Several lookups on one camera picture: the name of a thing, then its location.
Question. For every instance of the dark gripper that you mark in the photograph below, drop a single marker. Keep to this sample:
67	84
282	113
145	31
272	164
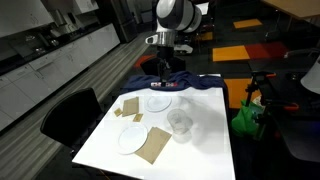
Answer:
164	56

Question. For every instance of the clear plastic cup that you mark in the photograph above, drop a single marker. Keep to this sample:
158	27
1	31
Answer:
178	122

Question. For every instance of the white round plate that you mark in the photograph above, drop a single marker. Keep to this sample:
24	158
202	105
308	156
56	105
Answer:
132	139
158	103

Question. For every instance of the dark blue cloth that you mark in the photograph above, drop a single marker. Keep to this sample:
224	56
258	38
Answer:
200	81

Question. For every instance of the medium brown paper napkin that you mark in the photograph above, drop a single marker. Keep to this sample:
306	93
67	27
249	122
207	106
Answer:
130	106

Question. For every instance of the small brown paper square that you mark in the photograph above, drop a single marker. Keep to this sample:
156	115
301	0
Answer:
118	112
138	117

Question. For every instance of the large brown paper napkin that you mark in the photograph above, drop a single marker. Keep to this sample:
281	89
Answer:
154	144

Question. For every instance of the stainless steel refrigerator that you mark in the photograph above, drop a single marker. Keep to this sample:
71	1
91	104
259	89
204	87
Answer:
121	18

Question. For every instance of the green plastic bag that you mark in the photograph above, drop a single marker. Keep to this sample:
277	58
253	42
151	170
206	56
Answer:
245	121

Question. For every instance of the black office chair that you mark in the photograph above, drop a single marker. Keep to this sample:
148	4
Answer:
71	118

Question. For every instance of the white kitchen base cabinets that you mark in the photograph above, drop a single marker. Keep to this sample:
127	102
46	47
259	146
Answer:
50	73

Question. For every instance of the grey office chair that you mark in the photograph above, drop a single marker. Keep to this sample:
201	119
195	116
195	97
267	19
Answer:
301	52

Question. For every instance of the dark side desk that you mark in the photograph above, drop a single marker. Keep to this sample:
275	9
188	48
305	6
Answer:
296	133

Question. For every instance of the white lamp shade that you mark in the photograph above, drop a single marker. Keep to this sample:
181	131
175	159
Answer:
312	78

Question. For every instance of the wooden table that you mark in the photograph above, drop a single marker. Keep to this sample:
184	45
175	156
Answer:
296	6

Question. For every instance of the white upper wall cabinet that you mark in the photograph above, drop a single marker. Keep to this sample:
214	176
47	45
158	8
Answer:
23	15

